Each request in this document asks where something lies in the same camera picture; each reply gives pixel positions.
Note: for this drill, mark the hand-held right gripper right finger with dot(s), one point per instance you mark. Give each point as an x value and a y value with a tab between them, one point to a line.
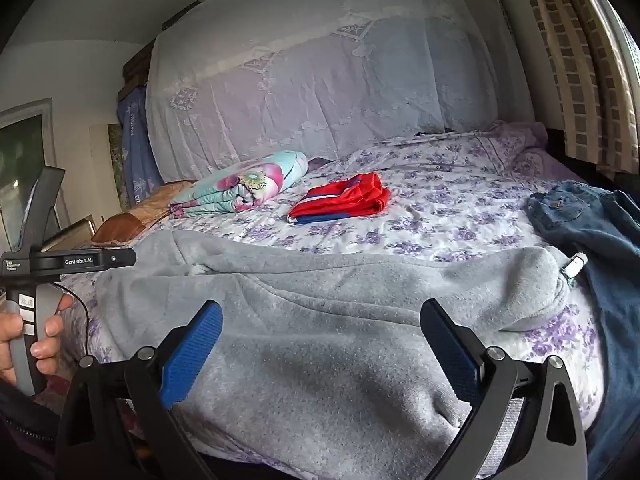
450	350

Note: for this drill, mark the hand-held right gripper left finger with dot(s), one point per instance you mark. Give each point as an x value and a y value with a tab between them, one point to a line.
192	350

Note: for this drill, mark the grey fleece pants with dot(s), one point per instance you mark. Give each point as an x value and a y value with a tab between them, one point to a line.
325	310

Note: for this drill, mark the person's left hand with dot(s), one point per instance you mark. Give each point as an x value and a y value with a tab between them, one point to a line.
47	337

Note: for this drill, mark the brown pillow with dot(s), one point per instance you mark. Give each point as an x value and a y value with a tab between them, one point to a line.
135	220

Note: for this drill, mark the white framed window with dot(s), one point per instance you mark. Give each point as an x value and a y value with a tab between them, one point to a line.
22	160

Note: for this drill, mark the blue storage bag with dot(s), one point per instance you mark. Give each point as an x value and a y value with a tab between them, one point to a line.
135	155

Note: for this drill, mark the purple floral bed sheet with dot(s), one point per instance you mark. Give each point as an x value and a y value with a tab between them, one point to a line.
450	200

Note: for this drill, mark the small white cylinder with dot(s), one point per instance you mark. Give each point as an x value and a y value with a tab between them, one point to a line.
574	264

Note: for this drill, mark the floral folded quilt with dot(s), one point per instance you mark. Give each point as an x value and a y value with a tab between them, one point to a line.
240	185

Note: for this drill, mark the person's dark clothing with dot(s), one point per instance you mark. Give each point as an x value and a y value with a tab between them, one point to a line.
25	435

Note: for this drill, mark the red shorts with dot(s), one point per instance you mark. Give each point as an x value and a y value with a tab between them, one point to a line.
345	200

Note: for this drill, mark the blue jeans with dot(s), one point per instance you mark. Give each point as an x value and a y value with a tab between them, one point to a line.
615	260

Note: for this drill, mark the white lace cover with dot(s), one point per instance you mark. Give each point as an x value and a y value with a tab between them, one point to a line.
325	75

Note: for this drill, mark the beige checked curtain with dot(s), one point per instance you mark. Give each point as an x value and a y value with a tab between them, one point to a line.
575	60

